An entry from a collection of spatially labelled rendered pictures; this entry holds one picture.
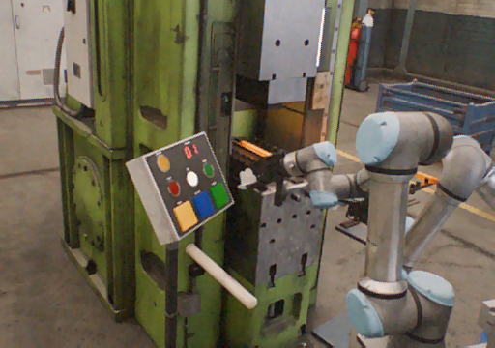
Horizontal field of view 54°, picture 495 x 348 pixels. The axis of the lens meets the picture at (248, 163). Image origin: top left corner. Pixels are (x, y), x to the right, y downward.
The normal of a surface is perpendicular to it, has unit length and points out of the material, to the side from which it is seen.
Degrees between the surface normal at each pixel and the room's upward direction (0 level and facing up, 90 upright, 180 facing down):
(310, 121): 90
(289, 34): 90
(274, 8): 90
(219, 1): 90
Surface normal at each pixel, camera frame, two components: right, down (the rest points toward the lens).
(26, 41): 0.56, 0.33
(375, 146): -0.95, -0.09
